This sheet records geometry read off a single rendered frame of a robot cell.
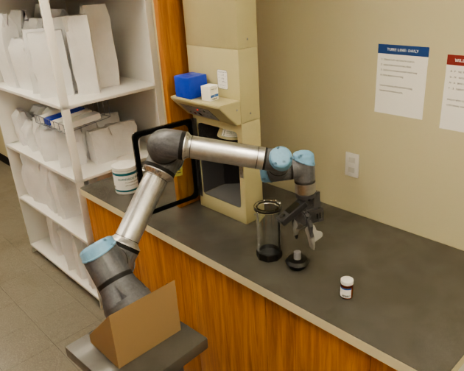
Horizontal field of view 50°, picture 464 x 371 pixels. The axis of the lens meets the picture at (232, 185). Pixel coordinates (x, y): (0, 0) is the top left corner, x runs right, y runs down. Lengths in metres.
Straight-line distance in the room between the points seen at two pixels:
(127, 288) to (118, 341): 0.15
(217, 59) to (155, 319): 1.07
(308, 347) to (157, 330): 0.57
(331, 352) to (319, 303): 0.17
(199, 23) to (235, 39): 0.21
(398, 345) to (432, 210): 0.72
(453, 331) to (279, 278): 0.60
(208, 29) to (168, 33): 0.21
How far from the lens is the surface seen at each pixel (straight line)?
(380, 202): 2.29
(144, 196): 1.71
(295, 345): 1.92
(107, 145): 3.20
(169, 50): 2.25
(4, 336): 3.50
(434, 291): 1.89
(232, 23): 2.00
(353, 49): 2.18
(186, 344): 1.63
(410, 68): 2.06
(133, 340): 1.57
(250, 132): 2.11
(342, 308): 1.75
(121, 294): 1.53
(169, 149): 1.61
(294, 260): 1.92
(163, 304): 1.58
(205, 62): 2.16
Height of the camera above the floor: 2.01
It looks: 24 degrees down
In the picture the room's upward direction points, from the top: 4 degrees counter-clockwise
